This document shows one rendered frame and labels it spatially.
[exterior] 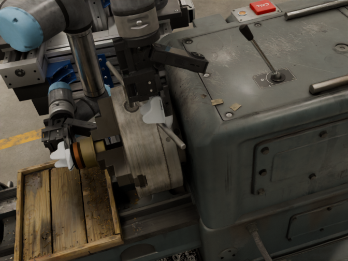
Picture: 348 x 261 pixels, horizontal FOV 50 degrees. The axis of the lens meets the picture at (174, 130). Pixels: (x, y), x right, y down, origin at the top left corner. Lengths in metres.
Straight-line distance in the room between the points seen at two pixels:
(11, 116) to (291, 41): 2.43
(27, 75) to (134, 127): 0.65
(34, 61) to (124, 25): 0.79
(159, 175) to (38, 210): 0.47
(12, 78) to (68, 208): 0.53
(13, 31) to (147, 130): 0.42
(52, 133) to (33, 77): 0.39
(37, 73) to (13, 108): 1.75
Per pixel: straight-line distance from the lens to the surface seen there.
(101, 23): 1.59
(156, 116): 0.75
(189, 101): 0.91
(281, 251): 1.44
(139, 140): 0.90
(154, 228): 1.14
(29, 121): 3.00
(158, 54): 0.70
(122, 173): 0.96
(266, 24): 1.15
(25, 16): 1.03
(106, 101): 1.03
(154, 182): 0.96
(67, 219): 1.20
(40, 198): 1.29
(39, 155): 2.72
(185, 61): 0.71
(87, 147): 1.03
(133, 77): 0.69
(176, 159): 0.93
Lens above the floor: 1.84
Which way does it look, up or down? 46 degrees down
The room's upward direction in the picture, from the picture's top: 9 degrees counter-clockwise
